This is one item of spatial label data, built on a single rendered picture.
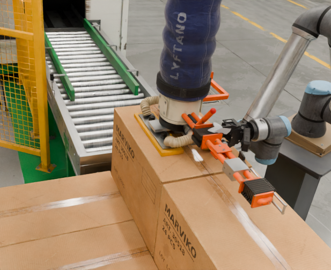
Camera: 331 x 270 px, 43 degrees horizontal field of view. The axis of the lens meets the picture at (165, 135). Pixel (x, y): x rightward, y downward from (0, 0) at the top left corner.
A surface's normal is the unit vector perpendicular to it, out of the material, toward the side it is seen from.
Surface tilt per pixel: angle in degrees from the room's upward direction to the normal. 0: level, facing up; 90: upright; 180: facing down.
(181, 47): 70
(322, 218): 0
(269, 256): 0
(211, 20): 75
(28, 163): 0
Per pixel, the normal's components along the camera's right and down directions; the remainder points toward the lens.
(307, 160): 0.10, -0.85
